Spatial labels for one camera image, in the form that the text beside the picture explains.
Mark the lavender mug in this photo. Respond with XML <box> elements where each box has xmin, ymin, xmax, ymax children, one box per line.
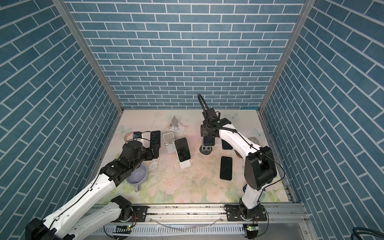
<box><xmin>126</xmin><ymin>164</ymin><xmax>148</xmax><ymax>193</ymax></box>

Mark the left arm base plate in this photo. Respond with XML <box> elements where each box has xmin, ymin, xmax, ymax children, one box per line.
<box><xmin>127</xmin><ymin>205</ymin><xmax>149</xmax><ymax>224</ymax></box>

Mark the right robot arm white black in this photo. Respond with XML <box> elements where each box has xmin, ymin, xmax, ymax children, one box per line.
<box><xmin>201</xmin><ymin>119</ymin><xmax>277</xmax><ymax>220</ymax></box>

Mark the tape roll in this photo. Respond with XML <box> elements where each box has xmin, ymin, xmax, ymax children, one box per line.
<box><xmin>124</xmin><ymin>132</ymin><xmax>134</xmax><ymax>142</ymax></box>

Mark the black round stand rear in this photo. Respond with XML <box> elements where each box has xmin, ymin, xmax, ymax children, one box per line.
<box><xmin>200</xmin><ymin>145</ymin><xmax>213</xmax><ymax>155</ymax></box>

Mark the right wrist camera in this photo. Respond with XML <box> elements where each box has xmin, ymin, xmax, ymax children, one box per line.
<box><xmin>198</xmin><ymin>94</ymin><xmax>221</xmax><ymax>121</ymax></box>

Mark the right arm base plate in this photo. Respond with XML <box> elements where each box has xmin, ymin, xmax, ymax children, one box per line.
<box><xmin>224</xmin><ymin>204</ymin><xmax>268</xmax><ymax>222</ymax></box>

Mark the black phone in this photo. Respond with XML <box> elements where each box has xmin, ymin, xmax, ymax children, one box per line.
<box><xmin>203</xmin><ymin>137</ymin><xmax>216</xmax><ymax>147</ymax></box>
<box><xmin>220</xmin><ymin>156</ymin><xmax>233</xmax><ymax>181</ymax></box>
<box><xmin>175</xmin><ymin>138</ymin><xmax>191</xmax><ymax>162</ymax></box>
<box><xmin>222</xmin><ymin>140</ymin><xmax>233</xmax><ymax>150</ymax></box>
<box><xmin>150</xmin><ymin>131</ymin><xmax>161</xmax><ymax>150</ymax></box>

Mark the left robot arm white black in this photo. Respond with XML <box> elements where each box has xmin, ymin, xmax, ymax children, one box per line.
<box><xmin>25</xmin><ymin>140</ymin><xmax>160</xmax><ymax>240</ymax></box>

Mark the white phone stand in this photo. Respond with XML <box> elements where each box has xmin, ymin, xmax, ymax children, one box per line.
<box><xmin>163</xmin><ymin>132</ymin><xmax>177</xmax><ymax>154</ymax></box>
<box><xmin>169</xmin><ymin>116</ymin><xmax>186</xmax><ymax>134</ymax></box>
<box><xmin>180</xmin><ymin>160</ymin><xmax>191</xmax><ymax>169</ymax></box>

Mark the patterned shell stone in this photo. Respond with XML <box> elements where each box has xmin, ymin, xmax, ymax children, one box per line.
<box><xmin>248</xmin><ymin>137</ymin><xmax>265</xmax><ymax>147</ymax></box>

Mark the black cable bottom right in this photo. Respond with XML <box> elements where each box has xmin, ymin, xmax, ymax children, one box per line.
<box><xmin>350</xmin><ymin>226</ymin><xmax>384</xmax><ymax>240</ymax></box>

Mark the aluminium rail at front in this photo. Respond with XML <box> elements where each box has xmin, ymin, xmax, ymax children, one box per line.
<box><xmin>84</xmin><ymin>203</ymin><xmax>315</xmax><ymax>240</ymax></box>

